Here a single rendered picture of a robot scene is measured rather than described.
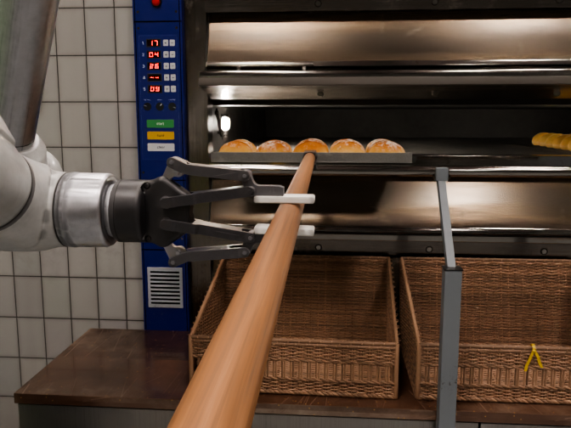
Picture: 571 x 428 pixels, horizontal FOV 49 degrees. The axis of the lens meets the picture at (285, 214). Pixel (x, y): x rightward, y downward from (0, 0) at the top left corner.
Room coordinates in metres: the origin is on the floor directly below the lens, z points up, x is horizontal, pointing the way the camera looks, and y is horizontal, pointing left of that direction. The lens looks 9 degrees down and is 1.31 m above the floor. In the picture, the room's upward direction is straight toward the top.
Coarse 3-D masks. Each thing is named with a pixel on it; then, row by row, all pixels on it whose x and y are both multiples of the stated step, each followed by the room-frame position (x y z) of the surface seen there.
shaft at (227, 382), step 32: (288, 192) 0.83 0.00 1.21; (288, 224) 0.59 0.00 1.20; (256, 256) 0.46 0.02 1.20; (288, 256) 0.49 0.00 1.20; (256, 288) 0.36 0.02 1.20; (224, 320) 0.31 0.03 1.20; (256, 320) 0.31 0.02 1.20; (224, 352) 0.26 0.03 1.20; (256, 352) 0.28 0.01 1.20; (192, 384) 0.24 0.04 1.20; (224, 384) 0.23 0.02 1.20; (256, 384) 0.25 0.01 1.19; (192, 416) 0.20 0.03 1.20; (224, 416) 0.21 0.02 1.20
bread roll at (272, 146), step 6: (264, 144) 1.75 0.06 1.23; (270, 144) 1.75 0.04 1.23; (276, 144) 1.75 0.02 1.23; (282, 144) 1.75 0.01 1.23; (258, 150) 1.75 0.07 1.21; (264, 150) 1.74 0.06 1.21; (270, 150) 1.74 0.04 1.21; (276, 150) 1.74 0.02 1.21; (282, 150) 1.74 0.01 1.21; (288, 150) 1.75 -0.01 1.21
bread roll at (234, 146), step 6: (228, 144) 1.76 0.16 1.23; (234, 144) 1.75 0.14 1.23; (240, 144) 1.75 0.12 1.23; (246, 144) 1.76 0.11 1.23; (222, 150) 1.75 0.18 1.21; (228, 150) 1.74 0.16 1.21; (234, 150) 1.74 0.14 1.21; (240, 150) 1.74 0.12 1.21; (246, 150) 1.75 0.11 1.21; (252, 150) 1.76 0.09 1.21
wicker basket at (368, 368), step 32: (320, 256) 2.01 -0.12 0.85; (352, 256) 2.00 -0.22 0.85; (384, 256) 1.99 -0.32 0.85; (224, 288) 2.01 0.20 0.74; (288, 288) 1.99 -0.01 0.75; (352, 288) 1.97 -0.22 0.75; (384, 288) 1.96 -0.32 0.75; (288, 320) 1.97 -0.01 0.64; (320, 320) 1.96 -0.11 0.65; (352, 320) 1.94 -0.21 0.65; (384, 320) 1.94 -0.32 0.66; (192, 352) 1.59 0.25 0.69; (288, 352) 1.56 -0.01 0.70; (320, 352) 1.55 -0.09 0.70; (352, 352) 1.55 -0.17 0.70; (384, 352) 1.53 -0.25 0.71; (288, 384) 1.56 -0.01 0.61; (320, 384) 1.55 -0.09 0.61; (352, 384) 1.54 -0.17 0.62; (384, 384) 1.53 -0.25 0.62
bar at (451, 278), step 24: (264, 168) 1.69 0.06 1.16; (288, 168) 1.68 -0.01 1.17; (336, 168) 1.67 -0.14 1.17; (360, 168) 1.67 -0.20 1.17; (384, 168) 1.66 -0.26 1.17; (408, 168) 1.65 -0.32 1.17; (432, 168) 1.65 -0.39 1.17; (456, 168) 1.64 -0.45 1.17; (480, 168) 1.64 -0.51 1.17; (504, 168) 1.63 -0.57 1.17; (528, 168) 1.63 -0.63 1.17; (552, 168) 1.62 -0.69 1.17; (456, 288) 1.42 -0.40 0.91; (456, 312) 1.42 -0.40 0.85; (456, 336) 1.42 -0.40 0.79; (456, 360) 1.42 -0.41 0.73; (456, 384) 1.42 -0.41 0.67
